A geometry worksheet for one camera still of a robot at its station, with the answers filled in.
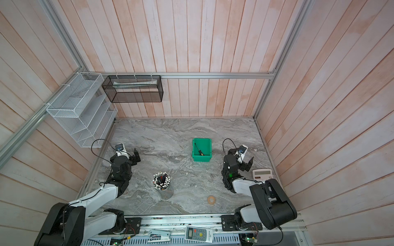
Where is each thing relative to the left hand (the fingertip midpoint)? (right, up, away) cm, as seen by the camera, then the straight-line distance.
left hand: (129, 152), depth 87 cm
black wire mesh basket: (+2, +38, +3) cm, 38 cm away
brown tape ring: (+47, -25, -5) cm, 54 cm away
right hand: (+67, 0, -1) cm, 67 cm away
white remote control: (+40, -36, -16) cm, 56 cm away
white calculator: (+78, -13, +2) cm, 79 cm away
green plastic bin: (+46, +2, +18) cm, 49 cm away
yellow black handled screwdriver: (+41, -1, +14) cm, 43 cm away
